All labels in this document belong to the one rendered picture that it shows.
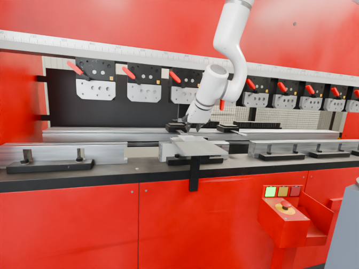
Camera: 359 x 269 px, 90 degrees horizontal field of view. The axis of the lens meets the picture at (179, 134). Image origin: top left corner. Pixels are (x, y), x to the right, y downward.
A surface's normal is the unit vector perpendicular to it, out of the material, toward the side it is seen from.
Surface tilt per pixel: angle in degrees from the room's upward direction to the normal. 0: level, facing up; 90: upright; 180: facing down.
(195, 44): 90
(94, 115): 90
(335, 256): 90
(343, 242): 90
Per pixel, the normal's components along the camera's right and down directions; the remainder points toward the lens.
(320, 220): -0.99, -0.04
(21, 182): 0.27, 0.21
